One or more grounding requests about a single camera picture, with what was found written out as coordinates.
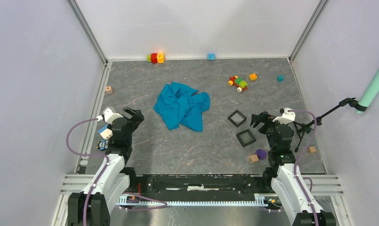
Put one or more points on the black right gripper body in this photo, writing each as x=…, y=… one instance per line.
x=269, y=132

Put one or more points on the wooden cube right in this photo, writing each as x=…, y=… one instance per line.
x=312, y=149

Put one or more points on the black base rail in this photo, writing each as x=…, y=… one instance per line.
x=199, y=187

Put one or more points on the red orange green toy stack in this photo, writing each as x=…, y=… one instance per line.
x=156, y=58

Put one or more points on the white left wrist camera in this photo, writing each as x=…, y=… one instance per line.
x=109, y=115

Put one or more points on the black square display box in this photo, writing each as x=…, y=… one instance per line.
x=245, y=137

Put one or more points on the black square frame lid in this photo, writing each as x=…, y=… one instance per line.
x=237, y=118

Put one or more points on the purple toy block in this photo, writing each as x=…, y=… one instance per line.
x=262, y=154

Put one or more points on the round dark badge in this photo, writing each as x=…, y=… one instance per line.
x=102, y=145

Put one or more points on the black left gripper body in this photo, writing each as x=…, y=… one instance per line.
x=131, y=128

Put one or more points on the white blue toy block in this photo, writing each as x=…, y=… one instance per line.
x=106, y=132

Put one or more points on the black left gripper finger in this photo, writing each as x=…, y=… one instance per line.
x=129, y=113
x=137, y=119

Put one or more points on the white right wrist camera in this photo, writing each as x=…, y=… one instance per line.
x=287, y=116

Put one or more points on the colourful toy brick car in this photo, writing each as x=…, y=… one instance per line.
x=239, y=83

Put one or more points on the mint green tube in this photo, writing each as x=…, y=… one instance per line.
x=369, y=94

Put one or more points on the teal small cube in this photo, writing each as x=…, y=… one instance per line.
x=280, y=78

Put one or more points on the wooden cube near purple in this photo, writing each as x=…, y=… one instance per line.
x=254, y=158

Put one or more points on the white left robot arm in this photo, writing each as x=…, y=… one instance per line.
x=92, y=206

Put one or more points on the blue garment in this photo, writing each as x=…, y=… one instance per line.
x=179, y=104

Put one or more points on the small blue dome toy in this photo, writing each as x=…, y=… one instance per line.
x=211, y=56

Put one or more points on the white cable comb strip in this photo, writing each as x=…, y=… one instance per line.
x=125, y=200

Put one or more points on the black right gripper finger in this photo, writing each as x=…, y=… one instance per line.
x=265, y=116
x=256, y=119

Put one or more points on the wooden cube left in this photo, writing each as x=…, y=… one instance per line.
x=109, y=90

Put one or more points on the orange toy brick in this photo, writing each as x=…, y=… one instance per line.
x=253, y=77

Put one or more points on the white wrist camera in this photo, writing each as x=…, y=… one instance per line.
x=287, y=116
x=109, y=115

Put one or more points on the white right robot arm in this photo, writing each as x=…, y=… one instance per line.
x=283, y=175

